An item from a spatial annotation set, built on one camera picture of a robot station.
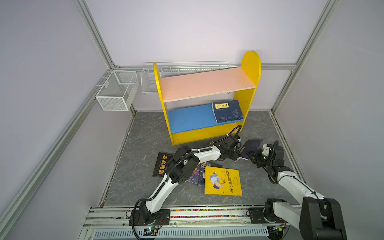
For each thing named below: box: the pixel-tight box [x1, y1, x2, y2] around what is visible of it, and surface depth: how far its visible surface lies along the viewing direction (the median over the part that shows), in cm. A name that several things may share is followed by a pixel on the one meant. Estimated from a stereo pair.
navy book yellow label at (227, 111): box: [211, 100, 244, 123], surface depth 98 cm
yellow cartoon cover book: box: [205, 166, 242, 196], surface depth 84 cm
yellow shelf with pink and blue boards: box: [153, 50, 262, 145], surface depth 96 cm
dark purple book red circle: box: [186, 161, 213, 187], surface depth 83 cm
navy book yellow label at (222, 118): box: [215, 115, 244, 123], surface depth 96 cm
